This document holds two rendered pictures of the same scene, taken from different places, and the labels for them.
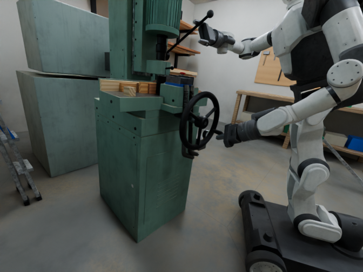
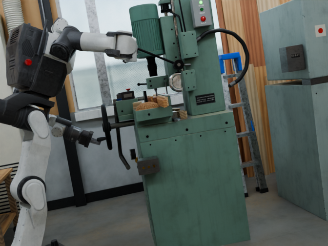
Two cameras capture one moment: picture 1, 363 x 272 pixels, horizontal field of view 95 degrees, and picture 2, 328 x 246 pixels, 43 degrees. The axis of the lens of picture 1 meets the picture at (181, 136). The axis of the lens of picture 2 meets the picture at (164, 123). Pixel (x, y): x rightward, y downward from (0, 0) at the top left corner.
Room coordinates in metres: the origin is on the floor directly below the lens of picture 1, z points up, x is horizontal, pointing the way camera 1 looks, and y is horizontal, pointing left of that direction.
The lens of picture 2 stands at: (2.77, -1.79, 1.09)
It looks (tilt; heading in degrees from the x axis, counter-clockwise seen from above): 7 degrees down; 132
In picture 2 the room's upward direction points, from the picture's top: 9 degrees counter-clockwise
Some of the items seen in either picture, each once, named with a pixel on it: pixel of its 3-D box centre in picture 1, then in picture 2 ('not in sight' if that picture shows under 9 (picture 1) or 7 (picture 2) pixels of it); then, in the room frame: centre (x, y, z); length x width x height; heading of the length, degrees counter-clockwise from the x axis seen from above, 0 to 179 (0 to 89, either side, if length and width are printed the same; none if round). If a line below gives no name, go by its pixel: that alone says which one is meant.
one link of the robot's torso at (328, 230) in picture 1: (311, 219); not in sight; (0.82, -0.85, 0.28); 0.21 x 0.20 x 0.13; 78
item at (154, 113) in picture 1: (163, 107); (150, 117); (0.97, 0.12, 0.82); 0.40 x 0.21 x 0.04; 138
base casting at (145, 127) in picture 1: (145, 111); (180, 123); (1.09, 0.26, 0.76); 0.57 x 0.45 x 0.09; 48
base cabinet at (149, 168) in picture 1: (143, 164); (189, 184); (1.09, 0.26, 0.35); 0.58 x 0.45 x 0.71; 48
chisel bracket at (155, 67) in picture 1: (158, 69); (157, 83); (1.02, 0.18, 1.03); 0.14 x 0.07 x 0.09; 48
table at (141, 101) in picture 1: (167, 100); (141, 111); (0.92, 0.10, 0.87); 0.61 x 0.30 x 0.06; 138
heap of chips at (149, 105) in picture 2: not in sight; (147, 105); (1.12, -0.05, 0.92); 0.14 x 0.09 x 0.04; 48
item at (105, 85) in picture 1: (153, 87); (160, 99); (1.00, 0.20, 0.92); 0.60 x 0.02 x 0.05; 138
